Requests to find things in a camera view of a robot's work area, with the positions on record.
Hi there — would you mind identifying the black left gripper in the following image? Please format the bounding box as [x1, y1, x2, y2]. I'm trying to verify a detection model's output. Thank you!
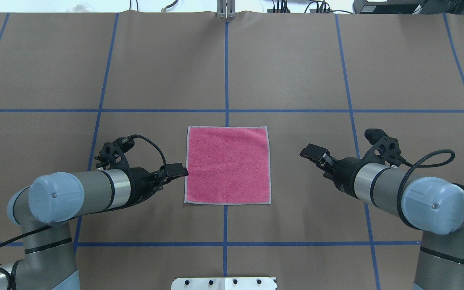
[127, 163, 189, 203]

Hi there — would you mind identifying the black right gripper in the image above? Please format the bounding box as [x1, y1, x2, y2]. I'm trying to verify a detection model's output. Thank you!
[300, 144, 363, 199]

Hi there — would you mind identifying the pink grey-backed towel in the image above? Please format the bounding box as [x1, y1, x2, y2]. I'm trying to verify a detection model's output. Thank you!
[184, 126, 272, 205]

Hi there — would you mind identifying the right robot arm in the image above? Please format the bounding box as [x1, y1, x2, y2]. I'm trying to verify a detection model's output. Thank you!
[300, 144, 464, 290]

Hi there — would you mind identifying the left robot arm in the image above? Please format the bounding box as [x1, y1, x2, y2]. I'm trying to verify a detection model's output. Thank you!
[0, 163, 188, 290]

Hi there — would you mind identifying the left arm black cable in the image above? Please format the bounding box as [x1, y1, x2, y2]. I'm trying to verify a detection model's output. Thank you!
[0, 135, 168, 270]

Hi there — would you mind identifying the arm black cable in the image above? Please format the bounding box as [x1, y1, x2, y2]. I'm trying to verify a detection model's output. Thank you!
[0, 135, 168, 270]
[396, 150, 464, 230]

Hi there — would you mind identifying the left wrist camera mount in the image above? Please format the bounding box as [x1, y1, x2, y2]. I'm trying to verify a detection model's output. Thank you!
[94, 136, 135, 172]

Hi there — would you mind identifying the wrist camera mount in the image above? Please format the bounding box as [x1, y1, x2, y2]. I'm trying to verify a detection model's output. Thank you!
[362, 128, 410, 167]
[94, 136, 135, 172]

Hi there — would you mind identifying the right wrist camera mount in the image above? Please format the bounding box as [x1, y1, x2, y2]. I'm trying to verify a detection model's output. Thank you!
[362, 128, 410, 167]

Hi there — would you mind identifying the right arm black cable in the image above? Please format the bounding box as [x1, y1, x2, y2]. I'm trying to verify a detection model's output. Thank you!
[396, 150, 464, 230]

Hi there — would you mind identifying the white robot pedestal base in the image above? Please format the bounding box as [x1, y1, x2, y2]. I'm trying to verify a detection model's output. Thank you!
[171, 277, 278, 290]

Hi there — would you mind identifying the aluminium frame post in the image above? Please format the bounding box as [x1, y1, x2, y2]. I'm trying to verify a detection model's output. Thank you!
[216, 0, 237, 20]

